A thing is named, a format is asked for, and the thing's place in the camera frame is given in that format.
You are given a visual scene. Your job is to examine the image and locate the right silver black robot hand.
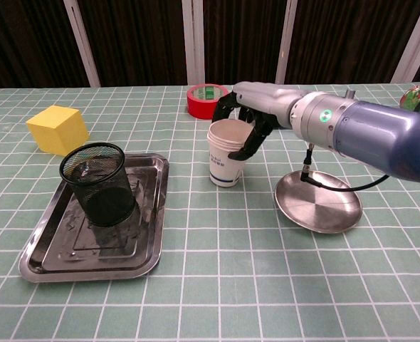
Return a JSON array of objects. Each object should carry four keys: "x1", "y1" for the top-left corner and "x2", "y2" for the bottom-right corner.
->
[{"x1": 211, "y1": 81, "x2": 309, "y2": 161}]

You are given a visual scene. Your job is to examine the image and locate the white paper cup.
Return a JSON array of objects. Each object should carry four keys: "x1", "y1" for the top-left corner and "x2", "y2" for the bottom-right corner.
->
[{"x1": 206, "y1": 120, "x2": 254, "y2": 188}]

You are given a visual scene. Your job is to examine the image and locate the black round bowl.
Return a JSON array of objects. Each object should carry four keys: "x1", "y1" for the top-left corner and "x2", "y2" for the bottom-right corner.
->
[{"x1": 59, "y1": 142, "x2": 135, "y2": 227}]

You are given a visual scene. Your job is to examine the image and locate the red tape roll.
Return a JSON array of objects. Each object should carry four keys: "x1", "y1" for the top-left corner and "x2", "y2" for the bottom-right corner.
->
[{"x1": 186, "y1": 83, "x2": 231, "y2": 120}]

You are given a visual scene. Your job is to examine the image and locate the round steel plate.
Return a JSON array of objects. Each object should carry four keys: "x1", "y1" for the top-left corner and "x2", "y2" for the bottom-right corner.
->
[{"x1": 274, "y1": 170, "x2": 363, "y2": 234}]

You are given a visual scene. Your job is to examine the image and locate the green Pringles can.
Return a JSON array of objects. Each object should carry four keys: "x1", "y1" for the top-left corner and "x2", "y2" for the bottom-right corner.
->
[{"x1": 399, "y1": 83, "x2": 420, "y2": 120}]

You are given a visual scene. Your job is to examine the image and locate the green checked tablecloth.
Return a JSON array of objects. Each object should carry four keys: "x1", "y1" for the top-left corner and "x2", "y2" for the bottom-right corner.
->
[{"x1": 0, "y1": 81, "x2": 420, "y2": 342}]

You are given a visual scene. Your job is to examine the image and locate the yellow cube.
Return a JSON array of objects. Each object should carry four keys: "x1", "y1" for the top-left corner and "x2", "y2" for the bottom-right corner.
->
[{"x1": 25, "y1": 105, "x2": 90, "y2": 157}]

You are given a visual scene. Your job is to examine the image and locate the rectangular steel tray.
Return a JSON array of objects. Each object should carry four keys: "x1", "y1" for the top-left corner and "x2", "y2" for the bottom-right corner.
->
[{"x1": 18, "y1": 152, "x2": 171, "y2": 284}]

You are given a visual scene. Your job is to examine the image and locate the white frame post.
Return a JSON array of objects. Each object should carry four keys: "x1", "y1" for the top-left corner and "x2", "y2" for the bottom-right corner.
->
[
  {"x1": 390, "y1": 0, "x2": 420, "y2": 84},
  {"x1": 181, "y1": 0, "x2": 206, "y2": 86},
  {"x1": 275, "y1": 0, "x2": 298, "y2": 85},
  {"x1": 63, "y1": 0, "x2": 102, "y2": 88}
]

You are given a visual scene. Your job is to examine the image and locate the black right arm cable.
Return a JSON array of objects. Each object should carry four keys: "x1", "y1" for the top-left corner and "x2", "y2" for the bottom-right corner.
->
[{"x1": 300, "y1": 142, "x2": 391, "y2": 192}]

